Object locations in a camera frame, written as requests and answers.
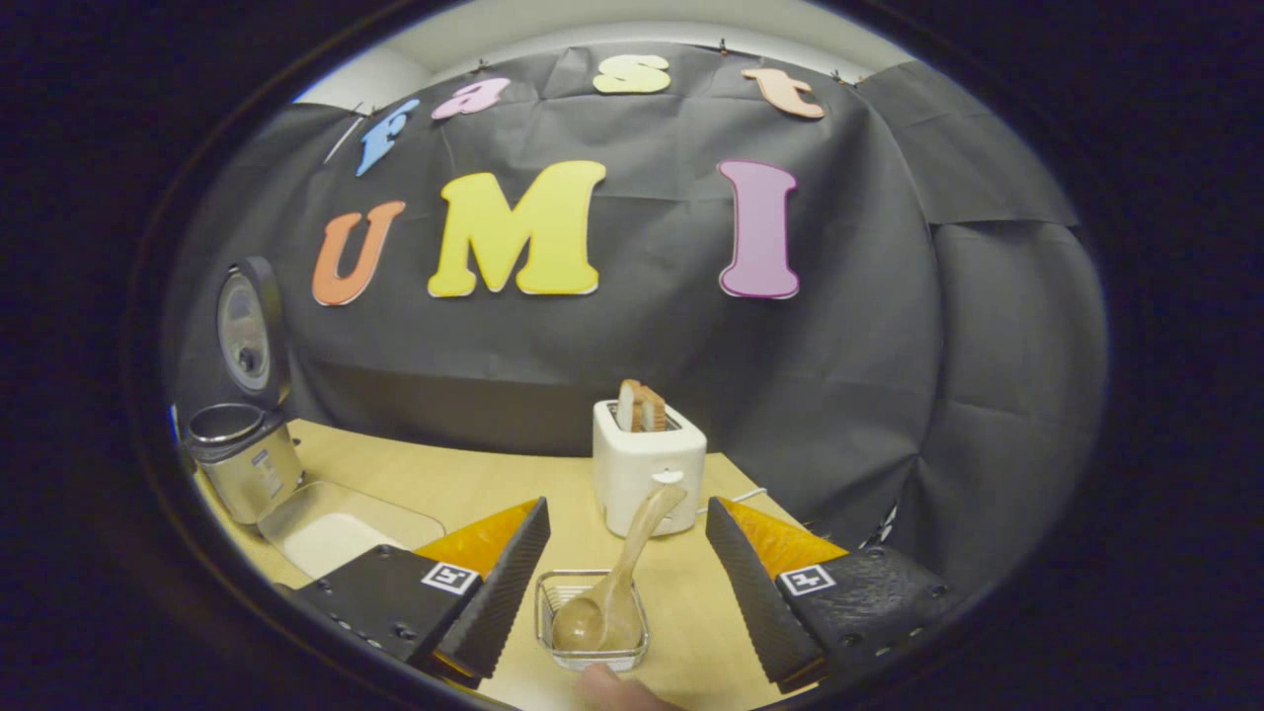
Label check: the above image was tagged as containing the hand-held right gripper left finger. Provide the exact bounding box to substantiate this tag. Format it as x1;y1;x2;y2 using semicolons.
291;497;552;690

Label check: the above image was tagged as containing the silver black rice cooker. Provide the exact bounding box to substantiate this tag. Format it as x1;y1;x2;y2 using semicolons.
183;257;305;525

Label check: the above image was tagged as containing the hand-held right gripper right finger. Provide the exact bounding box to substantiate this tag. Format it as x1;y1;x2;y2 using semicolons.
707;496;964;695

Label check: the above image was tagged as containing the black backdrop cloth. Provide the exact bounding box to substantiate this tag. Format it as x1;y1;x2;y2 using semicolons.
163;41;1107;593

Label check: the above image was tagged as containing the metal wire chopstick holder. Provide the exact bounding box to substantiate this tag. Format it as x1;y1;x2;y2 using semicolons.
534;570;652;672

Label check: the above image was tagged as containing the white toaster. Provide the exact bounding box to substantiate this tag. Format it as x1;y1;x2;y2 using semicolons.
592;399;708;538

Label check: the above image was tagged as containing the wooden spoon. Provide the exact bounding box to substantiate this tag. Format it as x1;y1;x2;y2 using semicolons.
551;483;687;653

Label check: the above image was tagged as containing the clear plastic container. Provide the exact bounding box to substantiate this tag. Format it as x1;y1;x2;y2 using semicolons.
257;480;447;581

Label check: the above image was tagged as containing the white toaster cable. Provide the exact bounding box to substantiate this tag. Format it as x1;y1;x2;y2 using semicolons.
703;487;769;516

